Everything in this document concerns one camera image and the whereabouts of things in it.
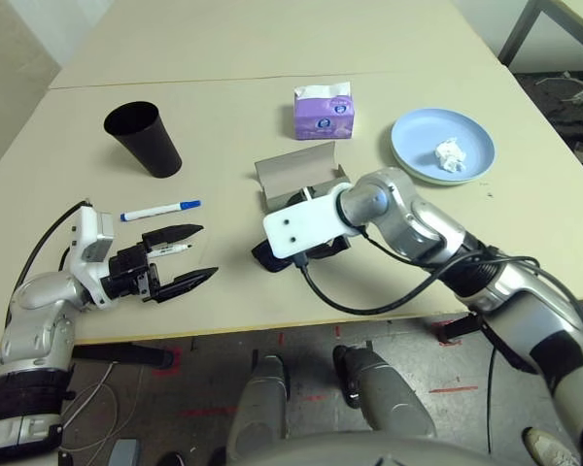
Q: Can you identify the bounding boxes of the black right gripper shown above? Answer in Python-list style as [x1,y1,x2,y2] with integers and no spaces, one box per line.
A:
[285,185,350,259]

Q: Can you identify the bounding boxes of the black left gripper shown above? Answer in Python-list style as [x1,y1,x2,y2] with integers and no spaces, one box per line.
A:
[101,223,220,305]

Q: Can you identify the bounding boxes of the white marker black tip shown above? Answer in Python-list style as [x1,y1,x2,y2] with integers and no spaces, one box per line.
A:
[148,244,194,256]

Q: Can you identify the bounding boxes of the white marker with blue cap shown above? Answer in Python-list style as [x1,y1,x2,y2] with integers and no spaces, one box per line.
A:
[120,199,203,223]

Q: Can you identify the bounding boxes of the grey glasses case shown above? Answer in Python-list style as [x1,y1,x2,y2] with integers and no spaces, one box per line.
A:
[253,141,354,215]

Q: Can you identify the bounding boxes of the white tissue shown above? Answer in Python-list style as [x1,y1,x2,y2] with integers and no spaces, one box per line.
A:
[432,137,468,172]

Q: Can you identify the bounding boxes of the black table base bar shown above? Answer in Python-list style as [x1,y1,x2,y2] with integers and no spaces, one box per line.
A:
[439,313,485,344]
[71,342,176,371]

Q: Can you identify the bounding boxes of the black plastic cup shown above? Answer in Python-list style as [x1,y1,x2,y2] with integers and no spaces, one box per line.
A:
[103,100,184,180]

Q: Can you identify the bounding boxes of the purple tissue pack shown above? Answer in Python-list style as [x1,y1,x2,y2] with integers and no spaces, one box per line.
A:
[292,81,356,142]

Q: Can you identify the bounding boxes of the light blue plate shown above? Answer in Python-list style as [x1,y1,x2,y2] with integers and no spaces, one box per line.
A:
[390,107,497,188]

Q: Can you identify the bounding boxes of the red floor tape strip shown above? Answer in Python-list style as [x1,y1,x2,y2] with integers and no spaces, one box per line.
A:
[182,407,238,417]

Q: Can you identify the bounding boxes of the grey robot left leg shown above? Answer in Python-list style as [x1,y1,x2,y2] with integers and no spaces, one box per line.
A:
[225,353,291,462]

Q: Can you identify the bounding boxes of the grey floor box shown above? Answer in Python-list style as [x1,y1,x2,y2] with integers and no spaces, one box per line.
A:
[111,439,140,466]

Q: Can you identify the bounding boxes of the grey robot torso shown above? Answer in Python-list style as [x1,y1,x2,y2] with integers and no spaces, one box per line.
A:
[225,431,531,466]

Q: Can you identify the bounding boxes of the white plastic floor scrap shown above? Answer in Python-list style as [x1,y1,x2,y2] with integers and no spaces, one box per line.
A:
[535,70,583,106]

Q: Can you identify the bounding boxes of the worn white shoe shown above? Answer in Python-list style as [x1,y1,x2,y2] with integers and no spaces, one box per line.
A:
[522,426,582,466]

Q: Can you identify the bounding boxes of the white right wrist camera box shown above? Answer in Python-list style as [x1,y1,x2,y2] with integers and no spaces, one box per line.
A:
[263,183,354,258]

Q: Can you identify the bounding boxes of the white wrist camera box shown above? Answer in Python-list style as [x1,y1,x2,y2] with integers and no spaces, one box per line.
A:
[263,183,354,258]
[71,207,116,273]

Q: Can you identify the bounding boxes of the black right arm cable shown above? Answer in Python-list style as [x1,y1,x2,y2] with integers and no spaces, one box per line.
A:
[293,232,583,455]

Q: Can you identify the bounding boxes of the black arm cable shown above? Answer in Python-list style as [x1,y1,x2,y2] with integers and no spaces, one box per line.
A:
[293,232,583,455]
[4,198,94,331]

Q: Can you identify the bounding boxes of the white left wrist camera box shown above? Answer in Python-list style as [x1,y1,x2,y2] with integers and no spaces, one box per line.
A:
[71,207,116,273]

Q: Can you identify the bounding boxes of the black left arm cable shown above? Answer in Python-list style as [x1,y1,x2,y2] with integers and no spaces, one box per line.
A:
[4,198,94,331]

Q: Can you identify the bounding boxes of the white floor cable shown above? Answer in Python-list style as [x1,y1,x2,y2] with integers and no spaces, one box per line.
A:
[60,361,120,452]

